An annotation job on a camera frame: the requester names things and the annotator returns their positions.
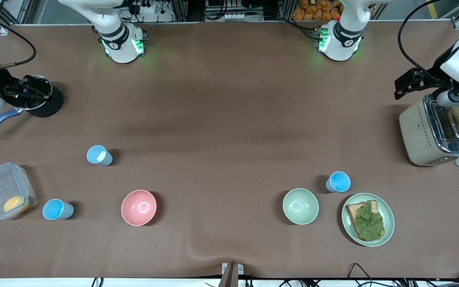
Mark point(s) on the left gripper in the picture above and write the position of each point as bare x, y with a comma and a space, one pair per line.
430, 81

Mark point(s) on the blue plastic cup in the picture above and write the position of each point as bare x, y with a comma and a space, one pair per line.
338, 182
56, 209
99, 155

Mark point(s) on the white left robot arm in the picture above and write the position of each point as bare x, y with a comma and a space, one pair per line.
341, 46

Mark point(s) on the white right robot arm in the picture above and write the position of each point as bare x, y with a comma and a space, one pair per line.
120, 50

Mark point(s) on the glass lid with blue knob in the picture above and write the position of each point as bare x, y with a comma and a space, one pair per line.
34, 107

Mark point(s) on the beige and chrome toaster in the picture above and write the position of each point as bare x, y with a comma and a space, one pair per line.
416, 131

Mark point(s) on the orange round food item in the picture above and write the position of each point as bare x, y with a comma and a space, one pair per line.
16, 204

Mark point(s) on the bag of orange buns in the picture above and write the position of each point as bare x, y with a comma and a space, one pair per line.
317, 10

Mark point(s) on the pale green plate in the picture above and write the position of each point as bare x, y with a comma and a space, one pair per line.
389, 219

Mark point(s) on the toast slice under lettuce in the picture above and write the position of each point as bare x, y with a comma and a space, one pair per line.
352, 209

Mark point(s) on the white power strip with plugs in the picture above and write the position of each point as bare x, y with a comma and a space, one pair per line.
146, 7

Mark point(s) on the green lettuce leaf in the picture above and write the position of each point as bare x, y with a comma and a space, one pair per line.
369, 223

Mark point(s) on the pink bowl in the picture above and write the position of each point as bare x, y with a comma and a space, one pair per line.
138, 207

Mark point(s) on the pale green bowl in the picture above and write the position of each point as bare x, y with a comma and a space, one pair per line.
301, 206

